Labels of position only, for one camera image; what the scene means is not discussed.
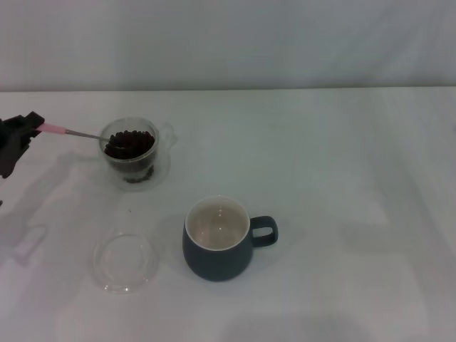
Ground clear glass cup with handle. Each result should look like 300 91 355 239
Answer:
97 116 177 194

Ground pink-handled metal spoon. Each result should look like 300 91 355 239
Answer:
36 122 135 151

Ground dark teal ceramic mug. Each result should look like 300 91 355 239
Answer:
182 194 279 284

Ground heap of dark coffee beans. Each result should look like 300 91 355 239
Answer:
103 130 157 185

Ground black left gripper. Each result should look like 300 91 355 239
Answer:
0 110 46 180

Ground clear glass saucer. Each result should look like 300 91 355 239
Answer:
93 232 160 295

